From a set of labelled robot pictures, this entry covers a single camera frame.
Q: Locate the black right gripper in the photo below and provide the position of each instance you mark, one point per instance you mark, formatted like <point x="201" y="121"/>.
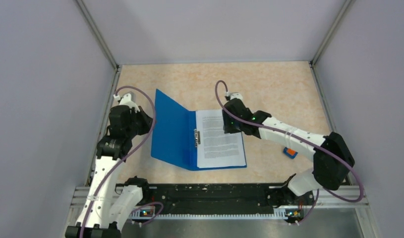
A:
<point x="227" y="127"/>

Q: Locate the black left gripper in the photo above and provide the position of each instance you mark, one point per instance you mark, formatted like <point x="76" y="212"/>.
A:
<point x="147" y="120"/>

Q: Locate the white printed paper stack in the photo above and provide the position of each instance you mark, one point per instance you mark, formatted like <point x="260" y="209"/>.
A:
<point x="216" y="149"/>

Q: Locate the blue plastic file folder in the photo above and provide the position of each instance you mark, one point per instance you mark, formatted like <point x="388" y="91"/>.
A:
<point x="175" y="137"/>

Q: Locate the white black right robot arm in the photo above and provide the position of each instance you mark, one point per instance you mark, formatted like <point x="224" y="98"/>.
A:
<point x="328" y="153"/>

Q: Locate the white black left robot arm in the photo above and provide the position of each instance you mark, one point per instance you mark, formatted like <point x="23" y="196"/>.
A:
<point x="101" y="217"/>

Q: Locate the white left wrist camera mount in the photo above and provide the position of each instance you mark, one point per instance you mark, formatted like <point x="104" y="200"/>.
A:
<point x="127" y="99"/>

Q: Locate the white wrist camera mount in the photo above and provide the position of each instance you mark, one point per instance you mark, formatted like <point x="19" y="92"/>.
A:
<point x="234" y="95"/>
<point x="127" y="99"/>

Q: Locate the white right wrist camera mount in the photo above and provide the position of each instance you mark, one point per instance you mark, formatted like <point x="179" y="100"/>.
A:
<point x="234" y="95"/>

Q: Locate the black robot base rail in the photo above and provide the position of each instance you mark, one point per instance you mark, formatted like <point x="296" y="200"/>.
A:
<point x="220" y="201"/>

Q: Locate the grey left frame post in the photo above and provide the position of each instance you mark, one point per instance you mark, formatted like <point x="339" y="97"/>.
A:
<point x="89" y="20"/>

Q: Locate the grey aluminium frame post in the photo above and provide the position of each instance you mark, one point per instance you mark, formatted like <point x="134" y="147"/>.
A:
<point x="347" y="4"/>

